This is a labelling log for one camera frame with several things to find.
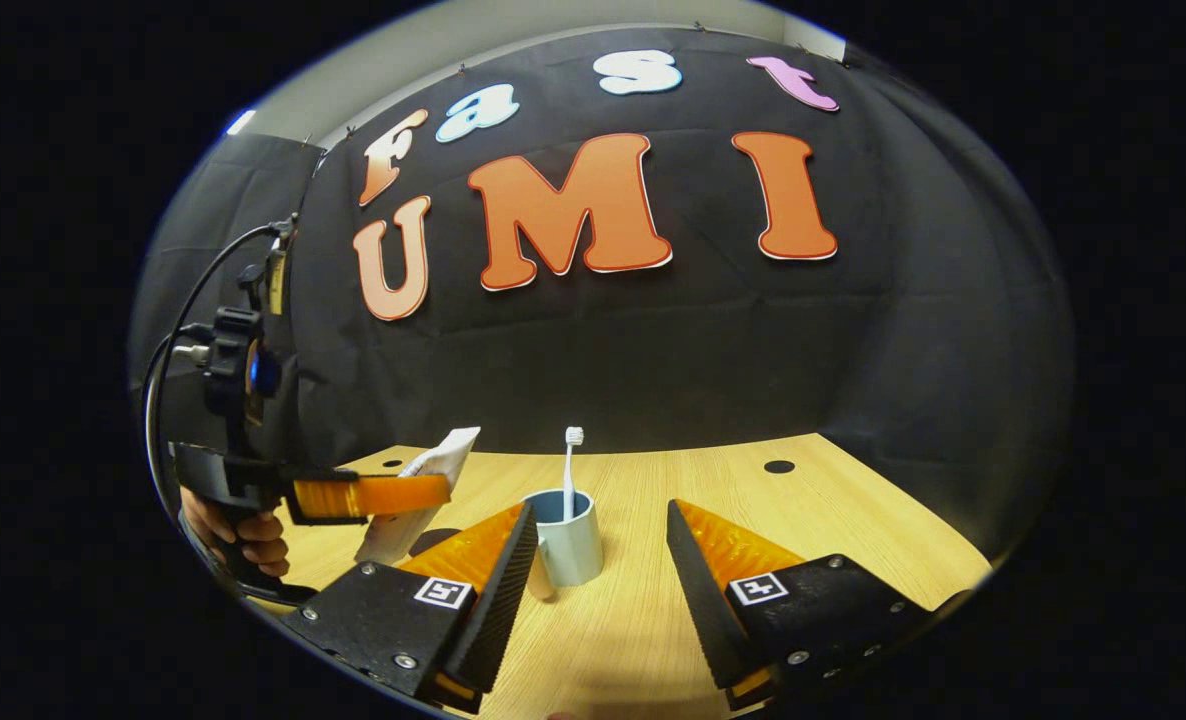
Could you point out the dark round coaster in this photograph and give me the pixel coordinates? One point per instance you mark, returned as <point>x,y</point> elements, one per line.
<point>438,542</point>

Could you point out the white toothbrush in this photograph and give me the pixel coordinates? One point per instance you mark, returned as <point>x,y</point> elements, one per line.
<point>570,470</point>

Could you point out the white toothpaste tube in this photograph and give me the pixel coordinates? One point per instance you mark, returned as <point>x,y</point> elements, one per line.
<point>443,460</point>

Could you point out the black backdrop cloth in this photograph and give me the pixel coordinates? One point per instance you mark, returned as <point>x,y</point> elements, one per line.
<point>703,350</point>

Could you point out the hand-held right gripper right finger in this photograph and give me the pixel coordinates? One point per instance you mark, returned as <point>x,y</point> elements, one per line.
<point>708,610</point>

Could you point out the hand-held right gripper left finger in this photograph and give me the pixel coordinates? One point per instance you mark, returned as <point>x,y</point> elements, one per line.
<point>503,610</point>

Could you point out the wooden desktop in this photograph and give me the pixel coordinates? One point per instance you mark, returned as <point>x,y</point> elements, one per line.
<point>633,620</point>

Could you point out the light blue cup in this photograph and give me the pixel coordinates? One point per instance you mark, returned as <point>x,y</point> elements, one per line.
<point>573,550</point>

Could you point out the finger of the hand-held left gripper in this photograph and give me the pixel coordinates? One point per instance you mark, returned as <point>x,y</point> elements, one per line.
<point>373,496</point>

